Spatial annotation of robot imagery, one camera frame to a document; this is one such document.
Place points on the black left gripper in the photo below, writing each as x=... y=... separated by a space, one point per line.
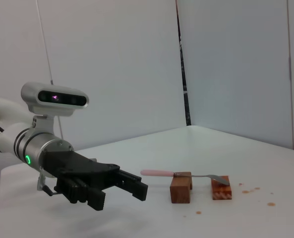
x=75 y=164

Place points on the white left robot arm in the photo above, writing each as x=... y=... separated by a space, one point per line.
x=3 y=111

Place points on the notched dark wooden block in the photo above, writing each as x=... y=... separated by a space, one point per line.
x=179 y=193

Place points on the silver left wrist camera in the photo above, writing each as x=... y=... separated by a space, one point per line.
x=30 y=94

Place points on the black wall corner strip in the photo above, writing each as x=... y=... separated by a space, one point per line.
x=184 y=81

